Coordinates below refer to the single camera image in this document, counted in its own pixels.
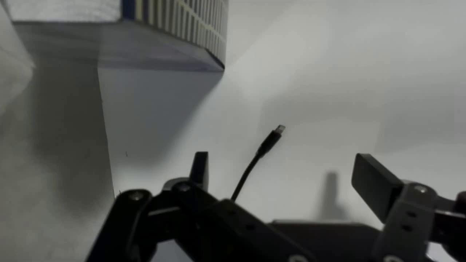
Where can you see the white board mat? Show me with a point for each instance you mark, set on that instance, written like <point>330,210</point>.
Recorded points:
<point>307,86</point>

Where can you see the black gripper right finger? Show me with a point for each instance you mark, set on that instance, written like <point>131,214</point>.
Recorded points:
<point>377,186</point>

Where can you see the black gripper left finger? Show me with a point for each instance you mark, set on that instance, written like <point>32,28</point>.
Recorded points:
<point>198,173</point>

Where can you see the blue tissue box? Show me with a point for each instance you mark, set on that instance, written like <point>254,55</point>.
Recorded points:
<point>185,35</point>

